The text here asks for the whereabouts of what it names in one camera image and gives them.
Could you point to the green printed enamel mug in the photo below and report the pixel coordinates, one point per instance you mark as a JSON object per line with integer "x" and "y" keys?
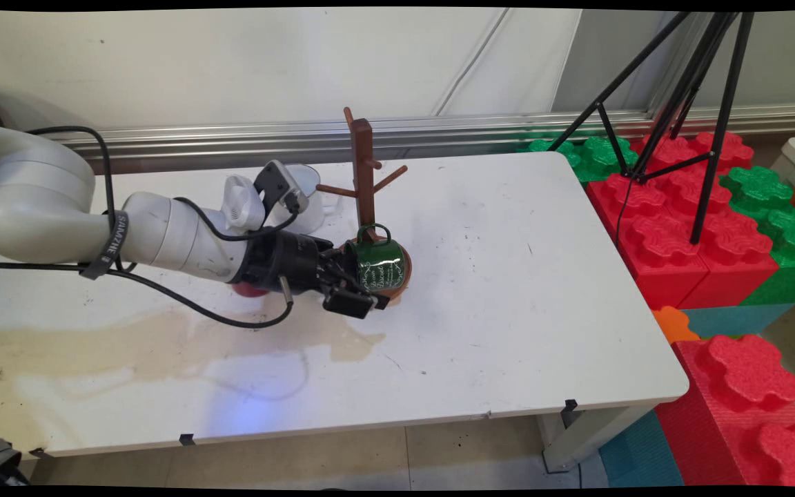
{"x": 380, "y": 266}

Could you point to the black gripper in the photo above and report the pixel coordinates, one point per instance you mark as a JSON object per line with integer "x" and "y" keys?
{"x": 283, "y": 262}

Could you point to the red enamel mug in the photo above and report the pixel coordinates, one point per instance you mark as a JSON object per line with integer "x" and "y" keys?
{"x": 249, "y": 290}

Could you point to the white enamel mug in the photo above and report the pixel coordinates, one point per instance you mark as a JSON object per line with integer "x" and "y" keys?
{"x": 311, "y": 207}

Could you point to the black table edge clip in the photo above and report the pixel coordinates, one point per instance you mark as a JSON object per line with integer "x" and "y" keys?
{"x": 187, "y": 439}
{"x": 41, "y": 453}
{"x": 569, "y": 408}

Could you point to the black tripod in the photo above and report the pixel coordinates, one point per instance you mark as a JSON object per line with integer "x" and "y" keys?
{"x": 718, "y": 138}

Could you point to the aluminium wall rail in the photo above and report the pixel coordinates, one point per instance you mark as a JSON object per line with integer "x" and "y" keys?
{"x": 232, "y": 141}

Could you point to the orange foam building block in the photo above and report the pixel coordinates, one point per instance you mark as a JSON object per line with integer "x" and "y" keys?
{"x": 675, "y": 324}

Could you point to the teal foam building block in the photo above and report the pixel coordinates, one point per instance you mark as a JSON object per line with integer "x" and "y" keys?
{"x": 639, "y": 455}
{"x": 735, "y": 319}

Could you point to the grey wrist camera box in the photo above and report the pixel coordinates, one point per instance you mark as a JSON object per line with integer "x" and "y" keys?
{"x": 279, "y": 183}

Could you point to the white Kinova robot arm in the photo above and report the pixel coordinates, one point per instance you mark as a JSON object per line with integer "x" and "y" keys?
{"x": 38, "y": 200}

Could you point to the green foam building block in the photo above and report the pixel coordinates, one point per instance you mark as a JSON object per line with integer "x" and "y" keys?
{"x": 601, "y": 155}
{"x": 794, "y": 255}

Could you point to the red foam building block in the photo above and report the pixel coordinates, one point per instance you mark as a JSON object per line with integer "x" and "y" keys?
{"x": 725, "y": 148}
{"x": 653, "y": 241}
{"x": 735, "y": 400}
{"x": 735, "y": 262}

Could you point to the white table leg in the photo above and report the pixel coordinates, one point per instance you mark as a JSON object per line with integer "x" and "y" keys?
{"x": 577, "y": 442}

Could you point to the brown wooden mug tree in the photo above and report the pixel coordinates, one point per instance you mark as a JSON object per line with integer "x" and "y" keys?
{"x": 363, "y": 172}

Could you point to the white ribbed camera mount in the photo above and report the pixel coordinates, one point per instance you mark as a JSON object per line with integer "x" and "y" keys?
{"x": 242, "y": 203}

